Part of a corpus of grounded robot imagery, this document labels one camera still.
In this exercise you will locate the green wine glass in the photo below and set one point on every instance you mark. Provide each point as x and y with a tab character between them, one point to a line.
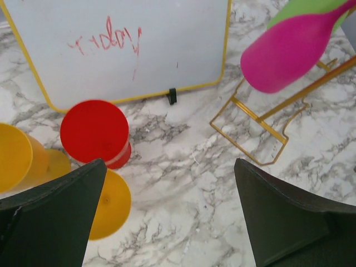
300	7

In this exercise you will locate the gold wire glass rack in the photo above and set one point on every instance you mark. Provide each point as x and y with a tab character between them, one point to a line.
256	124

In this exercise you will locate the pink wine glass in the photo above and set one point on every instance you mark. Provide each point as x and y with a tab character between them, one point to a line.
289	49

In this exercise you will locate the yellow wine glass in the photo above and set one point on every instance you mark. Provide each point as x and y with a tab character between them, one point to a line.
26	163
113	208

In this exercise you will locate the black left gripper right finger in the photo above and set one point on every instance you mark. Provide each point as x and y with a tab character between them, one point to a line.
289	226

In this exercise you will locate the red wine glass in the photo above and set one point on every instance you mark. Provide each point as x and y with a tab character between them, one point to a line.
96	129

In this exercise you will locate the yellow framed whiteboard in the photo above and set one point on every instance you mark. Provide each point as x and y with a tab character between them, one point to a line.
120	51

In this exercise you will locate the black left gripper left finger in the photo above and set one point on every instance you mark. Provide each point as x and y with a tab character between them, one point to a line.
49	225

